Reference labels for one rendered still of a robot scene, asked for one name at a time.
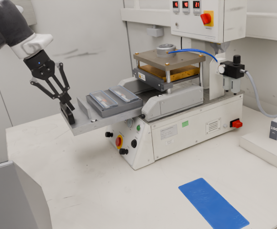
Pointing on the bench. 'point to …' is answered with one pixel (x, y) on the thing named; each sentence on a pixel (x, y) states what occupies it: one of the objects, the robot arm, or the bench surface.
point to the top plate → (170, 57)
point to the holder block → (123, 107)
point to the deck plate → (186, 109)
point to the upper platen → (181, 74)
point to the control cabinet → (209, 32)
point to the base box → (188, 130)
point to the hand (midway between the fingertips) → (67, 101)
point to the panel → (127, 137)
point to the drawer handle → (67, 113)
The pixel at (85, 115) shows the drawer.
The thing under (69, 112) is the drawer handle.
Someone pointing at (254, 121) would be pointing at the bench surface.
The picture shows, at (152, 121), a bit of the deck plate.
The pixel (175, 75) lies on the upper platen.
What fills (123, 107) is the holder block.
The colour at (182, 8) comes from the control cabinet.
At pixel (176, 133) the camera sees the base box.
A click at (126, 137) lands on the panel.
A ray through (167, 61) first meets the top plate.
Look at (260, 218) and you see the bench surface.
